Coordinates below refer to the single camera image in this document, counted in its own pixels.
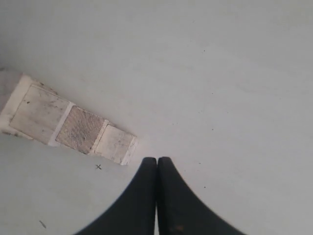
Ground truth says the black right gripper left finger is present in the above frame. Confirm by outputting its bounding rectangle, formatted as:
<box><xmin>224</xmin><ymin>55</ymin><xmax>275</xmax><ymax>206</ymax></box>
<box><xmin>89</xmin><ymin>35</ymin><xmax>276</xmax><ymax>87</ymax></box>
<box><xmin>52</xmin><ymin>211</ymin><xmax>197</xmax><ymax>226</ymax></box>
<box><xmin>78</xmin><ymin>157</ymin><xmax>157</xmax><ymax>235</ymax></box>

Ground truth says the second largest wooden cube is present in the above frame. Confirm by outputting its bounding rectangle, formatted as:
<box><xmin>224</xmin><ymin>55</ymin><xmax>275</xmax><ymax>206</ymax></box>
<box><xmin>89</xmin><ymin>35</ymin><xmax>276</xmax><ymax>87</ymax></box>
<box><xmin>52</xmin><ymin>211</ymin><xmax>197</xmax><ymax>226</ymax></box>
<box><xmin>10</xmin><ymin>85</ymin><xmax>74</xmax><ymax>147</ymax></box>

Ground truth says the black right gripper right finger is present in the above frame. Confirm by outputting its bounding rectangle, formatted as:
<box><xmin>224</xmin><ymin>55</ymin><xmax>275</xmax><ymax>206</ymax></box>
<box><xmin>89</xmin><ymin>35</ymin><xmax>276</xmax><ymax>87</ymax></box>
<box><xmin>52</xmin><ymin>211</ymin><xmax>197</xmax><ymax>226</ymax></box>
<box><xmin>157</xmin><ymin>157</ymin><xmax>242</xmax><ymax>235</ymax></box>

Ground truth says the smallest wooden cube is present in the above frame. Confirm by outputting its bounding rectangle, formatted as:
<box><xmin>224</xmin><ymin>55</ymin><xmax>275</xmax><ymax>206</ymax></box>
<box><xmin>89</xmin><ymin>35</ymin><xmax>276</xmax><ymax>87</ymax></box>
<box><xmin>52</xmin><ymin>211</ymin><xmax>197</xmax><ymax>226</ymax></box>
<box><xmin>89</xmin><ymin>124</ymin><xmax>137</xmax><ymax>165</ymax></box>

